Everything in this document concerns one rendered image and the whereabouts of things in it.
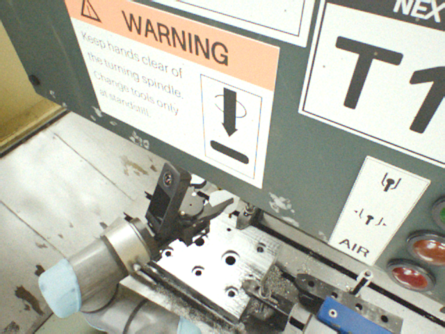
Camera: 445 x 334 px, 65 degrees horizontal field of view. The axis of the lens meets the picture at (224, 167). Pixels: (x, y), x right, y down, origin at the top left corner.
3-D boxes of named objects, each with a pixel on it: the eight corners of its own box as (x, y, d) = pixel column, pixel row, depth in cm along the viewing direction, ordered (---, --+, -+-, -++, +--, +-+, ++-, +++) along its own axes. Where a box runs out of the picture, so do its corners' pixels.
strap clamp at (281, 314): (283, 332, 86) (292, 309, 75) (238, 303, 91) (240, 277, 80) (289, 320, 88) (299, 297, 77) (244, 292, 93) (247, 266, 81)
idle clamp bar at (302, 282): (390, 345, 84) (400, 337, 79) (289, 295, 92) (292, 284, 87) (394, 326, 87) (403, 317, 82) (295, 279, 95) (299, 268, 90)
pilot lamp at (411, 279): (419, 298, 21) (436, 282, 20) (383, 279, 22) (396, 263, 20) (421, 289, 22) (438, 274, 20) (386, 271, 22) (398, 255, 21)
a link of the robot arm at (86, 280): (50, 291, 56) (27, 267, 50) (112, 251, 60) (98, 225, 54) (69, 330, 52) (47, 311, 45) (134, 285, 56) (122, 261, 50)
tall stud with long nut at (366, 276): (357, 301, 91) (373, 280, 81) (346, 295, 92) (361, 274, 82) (360, 292, 93) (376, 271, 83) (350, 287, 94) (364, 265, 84)
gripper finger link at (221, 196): (249, 195, 67) (204, 213, 64) (249, 175, 62) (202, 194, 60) (256, 208, 65) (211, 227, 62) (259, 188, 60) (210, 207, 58)
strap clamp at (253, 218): (242, 248, 101) (244, 219, 90) (232, 242, 103) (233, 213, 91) (263, 216, 109) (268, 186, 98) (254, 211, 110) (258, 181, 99)
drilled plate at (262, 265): (238, 325, 83) (238, 317, 80) (146, 263, 94) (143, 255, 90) (281, 252, 96) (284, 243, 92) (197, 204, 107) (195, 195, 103)
